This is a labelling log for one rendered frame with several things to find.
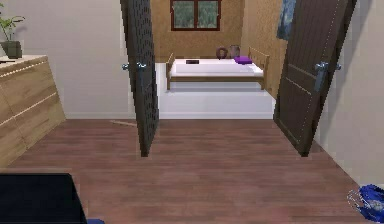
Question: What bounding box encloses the purple pillow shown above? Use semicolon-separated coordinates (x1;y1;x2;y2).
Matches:
233;55;253;65

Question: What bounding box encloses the blue framed wall picture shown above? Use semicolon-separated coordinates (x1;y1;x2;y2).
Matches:
276;0;297;42

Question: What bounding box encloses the red framed window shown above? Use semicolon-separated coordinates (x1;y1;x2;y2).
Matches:
170;0;222;32

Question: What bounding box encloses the dark brown panelled room door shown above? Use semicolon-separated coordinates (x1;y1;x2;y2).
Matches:
273;0;358;158

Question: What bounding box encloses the dark brown perforated room door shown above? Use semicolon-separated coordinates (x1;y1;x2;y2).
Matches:
119;0;160;158

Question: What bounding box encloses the black flat box furniture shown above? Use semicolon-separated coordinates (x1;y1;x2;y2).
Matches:
0;172;88;224

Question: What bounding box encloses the grey purple jar vase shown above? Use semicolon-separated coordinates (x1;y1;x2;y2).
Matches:
229;44;242;59

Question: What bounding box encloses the dark purple round vase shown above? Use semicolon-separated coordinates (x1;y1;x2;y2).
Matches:
215;46;229;61

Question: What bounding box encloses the green plant in dark pot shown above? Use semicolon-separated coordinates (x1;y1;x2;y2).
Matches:
0;3;26;60

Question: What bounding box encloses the wooden bed with white mattress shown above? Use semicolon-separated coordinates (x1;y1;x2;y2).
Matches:
165;46;271;91

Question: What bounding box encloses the light wood chest of drawers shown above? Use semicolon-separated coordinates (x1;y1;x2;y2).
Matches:
0;54;67;168

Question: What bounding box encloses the silver lever door handle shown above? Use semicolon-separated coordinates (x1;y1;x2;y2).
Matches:
121;61;148;84
313;61;342;93

